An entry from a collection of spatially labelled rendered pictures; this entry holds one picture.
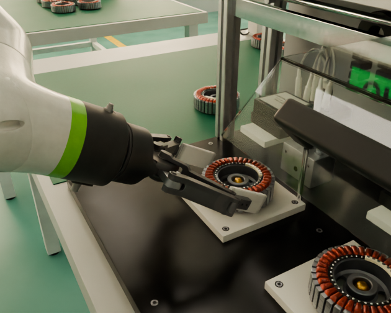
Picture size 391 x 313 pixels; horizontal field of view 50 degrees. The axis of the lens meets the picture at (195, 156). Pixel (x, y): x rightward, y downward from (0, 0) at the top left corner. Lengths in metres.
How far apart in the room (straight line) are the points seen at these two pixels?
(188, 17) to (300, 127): 1.82
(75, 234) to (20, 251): 1.18
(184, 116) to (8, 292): 0.99
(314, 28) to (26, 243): 1.51
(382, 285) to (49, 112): 0.41
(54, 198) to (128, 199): 0.14
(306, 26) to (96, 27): 1.37
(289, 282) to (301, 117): 0.31
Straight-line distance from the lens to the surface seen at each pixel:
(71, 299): 1.60
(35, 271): 1.74
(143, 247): 0.59
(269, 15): 0.68
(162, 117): 0.99
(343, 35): 0.57
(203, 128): 0.93
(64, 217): 0.70
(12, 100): 0.43
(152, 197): 0.68
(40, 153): 0.45
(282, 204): 0.65
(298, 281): 0.54
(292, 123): 0.26
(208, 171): 0.65
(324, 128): 0.25
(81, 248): 0.64
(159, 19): 1.99
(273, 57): 0.84
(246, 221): 0.61
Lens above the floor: 1.17
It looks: 30 degrees down
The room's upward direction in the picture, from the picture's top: straight up
